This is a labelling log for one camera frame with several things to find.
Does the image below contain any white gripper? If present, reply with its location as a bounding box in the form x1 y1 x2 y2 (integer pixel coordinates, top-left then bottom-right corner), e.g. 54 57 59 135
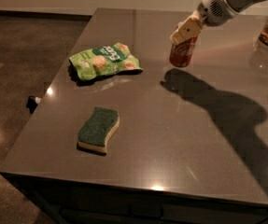
170 0 237 45

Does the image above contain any red coke can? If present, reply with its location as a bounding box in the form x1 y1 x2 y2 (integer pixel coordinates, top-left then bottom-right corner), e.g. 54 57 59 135
169 36 197 67

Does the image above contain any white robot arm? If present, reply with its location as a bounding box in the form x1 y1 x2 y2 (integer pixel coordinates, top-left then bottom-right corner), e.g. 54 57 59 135
170 0 266 45

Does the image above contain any green and yellow sponge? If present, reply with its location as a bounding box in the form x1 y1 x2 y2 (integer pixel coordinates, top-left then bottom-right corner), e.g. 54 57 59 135
78 107 120 154

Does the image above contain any green snack bag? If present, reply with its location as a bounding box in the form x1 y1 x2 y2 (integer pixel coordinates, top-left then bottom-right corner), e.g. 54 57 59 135
69 43 142 81

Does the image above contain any black caster wheel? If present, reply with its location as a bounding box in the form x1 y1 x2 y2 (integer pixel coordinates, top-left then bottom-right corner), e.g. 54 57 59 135
26 96 41 114

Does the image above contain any dark cabinet drawer front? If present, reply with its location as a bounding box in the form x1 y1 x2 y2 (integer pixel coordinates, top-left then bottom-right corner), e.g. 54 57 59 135
30 177 268 224

